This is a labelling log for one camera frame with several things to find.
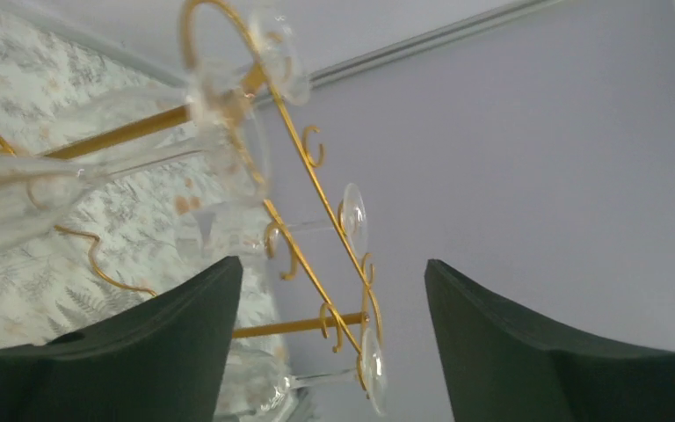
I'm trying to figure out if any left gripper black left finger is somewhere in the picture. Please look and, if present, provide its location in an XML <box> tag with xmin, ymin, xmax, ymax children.
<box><xmin>0</xmin><ymin>257</ymin><xmax>243</xmax><ymax>421</ymax></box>

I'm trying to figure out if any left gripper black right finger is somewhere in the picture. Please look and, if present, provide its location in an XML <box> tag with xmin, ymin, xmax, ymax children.
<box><xmin>425</xmin><ymin>259</ymin><xmax>675</xmax><ymax>421</ymax></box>

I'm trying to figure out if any clear wine glass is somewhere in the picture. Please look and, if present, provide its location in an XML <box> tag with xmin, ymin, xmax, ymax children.
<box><xmin>55</xmin><ymin>1</ymin><xmax>311</xmax><ymax>139</ymax></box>
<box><xmin>174</xmin><ymin>182</ymin><xmax>369</xmax><ymax>263</ymax></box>
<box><xmin>213</xmin><ymin>328</ymin><xmax>388</xmax><ymax>421</ymax></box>
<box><xmin>0</xmin><ymin>121</ymin><xmax>271</xmax><ymax>252</ymax></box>

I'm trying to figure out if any floral tablecloth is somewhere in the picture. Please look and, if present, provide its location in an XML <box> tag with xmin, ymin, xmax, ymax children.
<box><xmin>0</xmin><ymin>5</ymin><xmax>316</xmax><ymax>422</ymax></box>

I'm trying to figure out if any gold wire wine glass rack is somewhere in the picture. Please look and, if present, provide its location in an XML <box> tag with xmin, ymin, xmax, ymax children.
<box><xmin>0</xmin><ymin>0</ymin><xmax>385</xmax><ymax>403</ymax></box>

